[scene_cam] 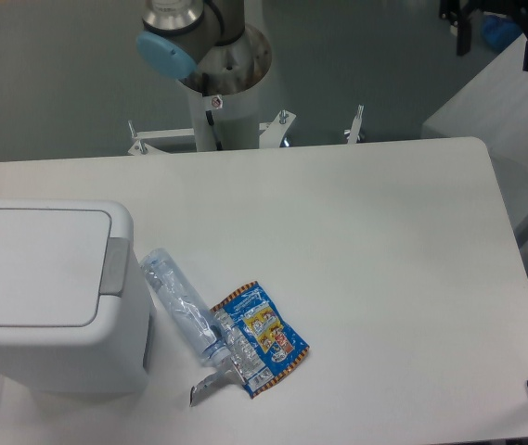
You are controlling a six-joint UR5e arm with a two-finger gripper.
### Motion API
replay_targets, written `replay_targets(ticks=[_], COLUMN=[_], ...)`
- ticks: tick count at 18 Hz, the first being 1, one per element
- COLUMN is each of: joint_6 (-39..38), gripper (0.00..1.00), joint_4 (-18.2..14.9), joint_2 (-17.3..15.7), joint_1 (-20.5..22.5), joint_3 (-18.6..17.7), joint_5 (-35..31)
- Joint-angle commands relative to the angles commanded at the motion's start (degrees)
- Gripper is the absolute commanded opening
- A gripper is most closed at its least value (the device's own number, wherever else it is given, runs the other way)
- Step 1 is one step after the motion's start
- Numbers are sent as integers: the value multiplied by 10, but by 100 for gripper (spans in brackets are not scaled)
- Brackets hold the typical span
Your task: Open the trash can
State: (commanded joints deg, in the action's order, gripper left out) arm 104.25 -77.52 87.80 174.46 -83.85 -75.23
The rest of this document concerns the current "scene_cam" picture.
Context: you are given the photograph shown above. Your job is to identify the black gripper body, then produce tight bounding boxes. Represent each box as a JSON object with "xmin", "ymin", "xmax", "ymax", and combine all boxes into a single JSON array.
[{"xmin": 438, "ymin": 0, "xmax": 528, "ymax": 22}]

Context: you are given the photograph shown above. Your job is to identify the white push-button trash can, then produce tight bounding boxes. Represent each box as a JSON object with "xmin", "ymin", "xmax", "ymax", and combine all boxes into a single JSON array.
[{"xmin": 0, "ymin": 199, "xmax": 154, "ymax": 394}]

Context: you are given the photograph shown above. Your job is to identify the grey robot arm, blue caps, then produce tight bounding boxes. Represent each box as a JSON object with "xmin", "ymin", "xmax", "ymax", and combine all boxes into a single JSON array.
[{"xmin": 135, "ymin": 1, "xmax": 528, "ymax": 96}]

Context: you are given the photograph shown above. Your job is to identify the blue object on floor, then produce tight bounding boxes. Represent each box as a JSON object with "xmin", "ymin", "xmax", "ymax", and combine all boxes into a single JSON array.
[{"xmin": 481, "ymin": 15, "xmax": 522, "ymax": 53}]

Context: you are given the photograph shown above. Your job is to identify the white cloth covered table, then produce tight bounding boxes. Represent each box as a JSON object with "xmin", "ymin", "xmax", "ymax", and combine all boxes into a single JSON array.
[{"xmin": 421, "ymin": 37, "xmax": 528, "ymax": 246}]

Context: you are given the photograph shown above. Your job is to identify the blue snack wrapper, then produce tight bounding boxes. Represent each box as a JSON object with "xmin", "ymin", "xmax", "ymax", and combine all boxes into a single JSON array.
[{"xmin": 189, "ymin": 281, "xmax": 309, "ymax": 406}]

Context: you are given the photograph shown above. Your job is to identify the crushed clear plastic bottle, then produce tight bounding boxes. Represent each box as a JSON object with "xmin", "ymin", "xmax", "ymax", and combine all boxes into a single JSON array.
[{"xmin": 140, "ymin": 248, "xmax": 231, "ymax": 367}]

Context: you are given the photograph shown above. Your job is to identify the white pedestal base frame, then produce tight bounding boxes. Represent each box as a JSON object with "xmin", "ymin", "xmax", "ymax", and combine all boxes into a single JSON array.
[{"xmin": 126, "ymin": 104, "xmax": 367, "ymax": 157}]

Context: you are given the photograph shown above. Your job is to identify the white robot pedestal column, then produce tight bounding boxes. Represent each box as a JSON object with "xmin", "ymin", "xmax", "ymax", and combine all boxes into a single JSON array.
[{"xmin": 185, "ymin": 87, "xmax": 260, "ymax": 152}]

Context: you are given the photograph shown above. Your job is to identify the black cable on pedestal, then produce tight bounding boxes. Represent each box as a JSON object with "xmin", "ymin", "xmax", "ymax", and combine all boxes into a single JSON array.
[{"xmin": 200, "ymin": 72, "xmax": 224, "ymax": 152}]

